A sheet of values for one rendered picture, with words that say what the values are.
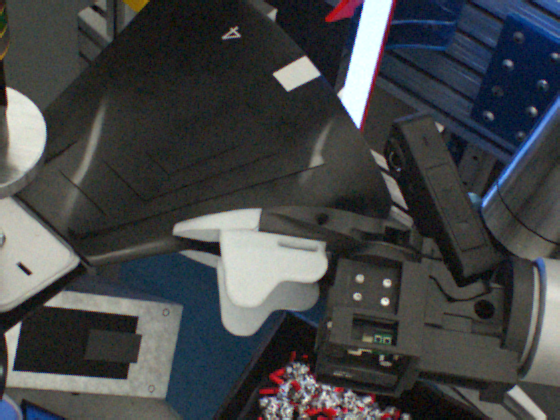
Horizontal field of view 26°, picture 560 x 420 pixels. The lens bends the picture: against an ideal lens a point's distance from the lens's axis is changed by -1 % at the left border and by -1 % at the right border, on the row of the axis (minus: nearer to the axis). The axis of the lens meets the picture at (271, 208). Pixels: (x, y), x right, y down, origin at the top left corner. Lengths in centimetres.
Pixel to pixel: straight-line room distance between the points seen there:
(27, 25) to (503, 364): 128
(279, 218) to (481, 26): 67
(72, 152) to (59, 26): 118
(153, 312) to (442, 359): 27
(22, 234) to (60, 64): 128
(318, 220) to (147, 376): 25
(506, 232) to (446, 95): 63
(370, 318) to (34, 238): 20
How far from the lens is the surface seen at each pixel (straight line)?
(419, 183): 74
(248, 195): 76
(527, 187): 79
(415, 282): 70
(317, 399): 105
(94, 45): 128
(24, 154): 63
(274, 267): 70
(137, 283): 162
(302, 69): 83
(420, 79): 143
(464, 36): 135
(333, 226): 69
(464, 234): 73
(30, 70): 195
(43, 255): 71
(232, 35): 83
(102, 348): 87
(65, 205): 73
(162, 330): 90
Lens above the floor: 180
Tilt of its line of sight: 56 degrees down
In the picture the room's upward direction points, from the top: 10 degrees clockwise
